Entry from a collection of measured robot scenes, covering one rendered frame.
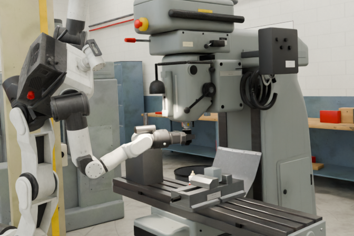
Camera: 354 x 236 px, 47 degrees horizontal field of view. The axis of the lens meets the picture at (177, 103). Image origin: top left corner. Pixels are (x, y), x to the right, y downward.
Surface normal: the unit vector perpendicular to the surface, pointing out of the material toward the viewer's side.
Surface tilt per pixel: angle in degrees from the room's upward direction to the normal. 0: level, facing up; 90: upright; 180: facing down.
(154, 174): 90
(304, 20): 90
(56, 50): 58
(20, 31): 90
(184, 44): 90
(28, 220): 115
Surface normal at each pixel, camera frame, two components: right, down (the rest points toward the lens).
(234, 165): -0.72, -0.39
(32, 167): -0.53, 0.07
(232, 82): 0.63, 0.01
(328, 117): -0.80, 0.07
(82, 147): 0.44, 0.15
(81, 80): 0.70, -0.54
